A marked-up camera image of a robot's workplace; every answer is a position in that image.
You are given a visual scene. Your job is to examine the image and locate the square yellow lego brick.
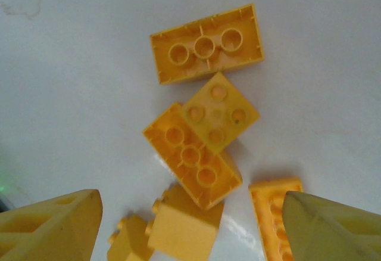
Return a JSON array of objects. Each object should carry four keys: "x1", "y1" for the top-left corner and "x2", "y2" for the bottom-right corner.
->
[{"x1": 181, "y1": 72, "x2": 260, "y2": 154}]

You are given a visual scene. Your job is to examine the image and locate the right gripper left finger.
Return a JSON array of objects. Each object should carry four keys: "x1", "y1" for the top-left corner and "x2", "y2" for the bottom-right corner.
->
[{"x1": 0, "y1": 188, "x2": 104, "y2": 261}]

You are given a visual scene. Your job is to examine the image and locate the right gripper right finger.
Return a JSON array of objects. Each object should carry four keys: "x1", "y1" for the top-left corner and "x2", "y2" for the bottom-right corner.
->
[{"x1": 281, "y1": 191, "x2": 381, "y2": 261}]

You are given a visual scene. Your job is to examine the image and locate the long yellow lego brick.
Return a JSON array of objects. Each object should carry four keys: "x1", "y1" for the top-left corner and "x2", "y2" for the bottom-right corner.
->
[
  {"x1": 149, "y1": 3, "x2": 265, "y2": 86},
  {"x1": 142, "y1": 101, "x2": 242, "y2": 211}
]

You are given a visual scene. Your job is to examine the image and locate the long orange lego brick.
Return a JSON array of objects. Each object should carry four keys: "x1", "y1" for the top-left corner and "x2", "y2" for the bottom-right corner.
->
[{"x1": 248, "y1": 177, "x2": 304, "y2": 261}]

